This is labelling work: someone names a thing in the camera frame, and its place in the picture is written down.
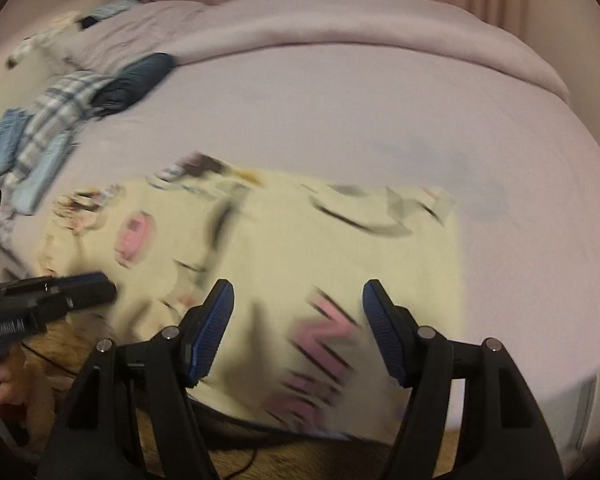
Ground dark rolled towel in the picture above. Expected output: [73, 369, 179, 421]
[91, 52, 175, 118]

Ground white plush toy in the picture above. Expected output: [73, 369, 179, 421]
[6, 11, 81, 70]

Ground pink folded duvet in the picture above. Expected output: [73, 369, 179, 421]
[61, 0, 570, 101]

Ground blue checked cloth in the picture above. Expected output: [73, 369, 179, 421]
[78, 0, 140, 29]

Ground left hand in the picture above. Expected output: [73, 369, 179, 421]
[0, 346, 35, 406]

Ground plaid grey white pillow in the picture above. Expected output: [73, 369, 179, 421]
[2, 70, 111, 214]

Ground yellow cartoon print pants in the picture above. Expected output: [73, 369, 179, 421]
[38, 167, 464, 443]

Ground folded light blue jeans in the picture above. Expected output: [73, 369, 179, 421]
[10, 130, 76, 216]

